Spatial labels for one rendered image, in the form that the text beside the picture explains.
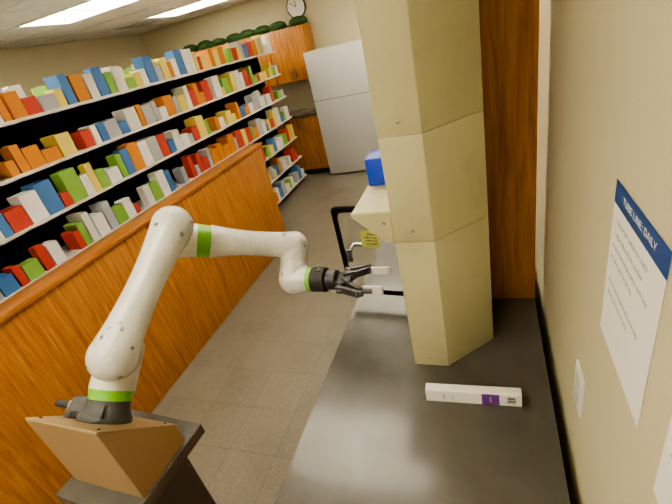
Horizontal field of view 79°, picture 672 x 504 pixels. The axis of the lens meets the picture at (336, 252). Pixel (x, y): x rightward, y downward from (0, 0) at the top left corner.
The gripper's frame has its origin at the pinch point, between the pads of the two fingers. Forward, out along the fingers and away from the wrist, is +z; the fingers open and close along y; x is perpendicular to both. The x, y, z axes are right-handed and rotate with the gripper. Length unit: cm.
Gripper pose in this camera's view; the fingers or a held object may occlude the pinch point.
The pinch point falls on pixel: (381, 279)
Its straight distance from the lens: 143.5
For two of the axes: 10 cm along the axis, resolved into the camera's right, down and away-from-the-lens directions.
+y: 3.1, -5.1, 8.0
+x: 2.0, 8.6, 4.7
